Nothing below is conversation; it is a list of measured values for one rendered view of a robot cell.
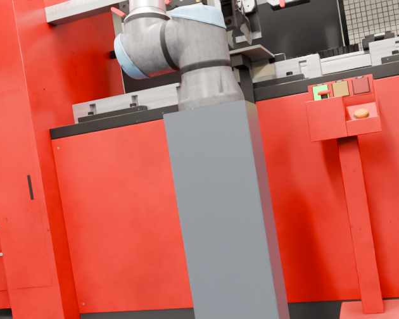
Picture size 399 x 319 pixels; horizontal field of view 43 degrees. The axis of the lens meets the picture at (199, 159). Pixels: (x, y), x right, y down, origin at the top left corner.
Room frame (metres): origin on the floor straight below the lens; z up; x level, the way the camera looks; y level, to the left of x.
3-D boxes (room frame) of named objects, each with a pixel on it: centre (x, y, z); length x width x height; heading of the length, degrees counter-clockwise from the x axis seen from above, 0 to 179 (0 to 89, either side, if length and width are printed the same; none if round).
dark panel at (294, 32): (2.49, -0.20, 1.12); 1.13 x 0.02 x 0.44; 71
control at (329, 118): (1.53, -0.45, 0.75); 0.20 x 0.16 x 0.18; 71
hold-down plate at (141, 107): (2.07, 0.33, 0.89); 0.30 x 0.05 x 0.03; 71
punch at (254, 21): (1.93, -0.26, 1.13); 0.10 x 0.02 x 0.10; 71
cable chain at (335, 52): (2.24, -0.59, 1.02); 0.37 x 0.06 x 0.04; 71
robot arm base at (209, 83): (1.14, -0.05, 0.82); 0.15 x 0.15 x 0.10
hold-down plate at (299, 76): (1.86, -0.28, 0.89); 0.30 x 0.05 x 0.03; 71
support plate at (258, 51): (1.79, -0.21, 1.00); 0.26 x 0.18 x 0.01; 161
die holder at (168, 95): (2.11, 0.26, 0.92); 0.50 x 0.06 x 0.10; 71
